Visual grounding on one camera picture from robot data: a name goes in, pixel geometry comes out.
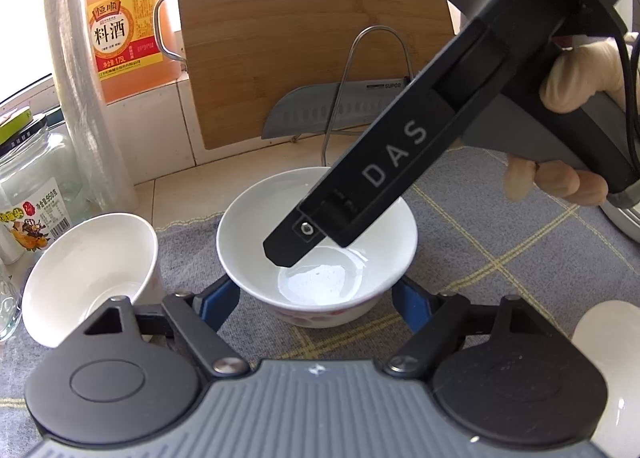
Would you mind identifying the white floral bowl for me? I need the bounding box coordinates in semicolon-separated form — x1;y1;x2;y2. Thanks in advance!
216;167;418;328

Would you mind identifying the large white fruit plate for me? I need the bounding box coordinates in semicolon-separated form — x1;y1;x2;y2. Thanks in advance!
572;300;640;457

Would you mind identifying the santoku kitchen knife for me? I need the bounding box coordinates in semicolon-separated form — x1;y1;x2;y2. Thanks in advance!
262;77;410;139

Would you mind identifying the gloved right hand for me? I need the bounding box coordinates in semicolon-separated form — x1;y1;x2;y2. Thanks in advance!
503;38;625;207

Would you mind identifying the clear drinking glass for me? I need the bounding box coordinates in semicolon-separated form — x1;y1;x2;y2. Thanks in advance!
0;264;22;342

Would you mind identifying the glass jar with label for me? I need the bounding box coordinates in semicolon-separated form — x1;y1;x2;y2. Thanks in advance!
1;106;94;264

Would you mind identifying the bamboo cutting board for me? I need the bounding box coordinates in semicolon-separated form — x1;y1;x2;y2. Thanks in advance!
178;0;454;149

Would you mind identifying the orange cooking wine jug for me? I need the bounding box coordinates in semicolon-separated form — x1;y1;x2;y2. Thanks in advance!
86;0;181;103

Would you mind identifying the wire board rack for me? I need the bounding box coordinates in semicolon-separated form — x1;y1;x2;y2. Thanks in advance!
319;24;417;167

